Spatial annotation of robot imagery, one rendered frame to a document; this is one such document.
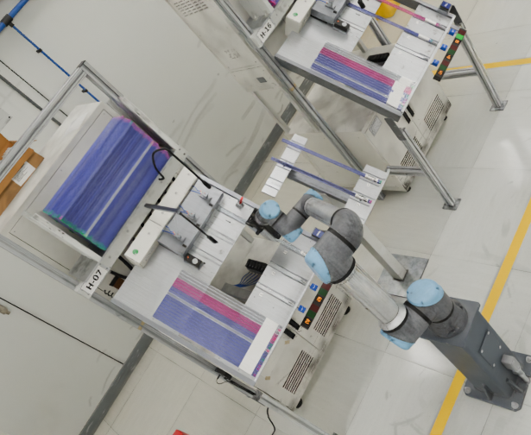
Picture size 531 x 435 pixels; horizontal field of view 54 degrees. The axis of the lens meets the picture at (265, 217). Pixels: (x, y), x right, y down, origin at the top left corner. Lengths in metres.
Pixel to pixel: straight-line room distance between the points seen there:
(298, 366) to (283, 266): 0.71
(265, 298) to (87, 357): 2.04
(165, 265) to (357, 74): 1.34
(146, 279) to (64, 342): 1.69
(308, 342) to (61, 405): 1.97
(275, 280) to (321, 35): 1.32
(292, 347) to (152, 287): 0.84
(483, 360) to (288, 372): 1.04
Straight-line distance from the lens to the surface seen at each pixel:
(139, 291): 2.37
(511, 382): 2.47
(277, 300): 2.31
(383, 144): 3.11
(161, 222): 2.35
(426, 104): 3.44
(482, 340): 2.20
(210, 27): 2.96
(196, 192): 2.38
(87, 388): 4.17
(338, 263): 1.70
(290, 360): 2.82
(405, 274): 3.02
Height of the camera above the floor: 2.30
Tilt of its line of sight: 34 degrees down
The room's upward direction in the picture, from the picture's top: 47 degrees counter-clockwise
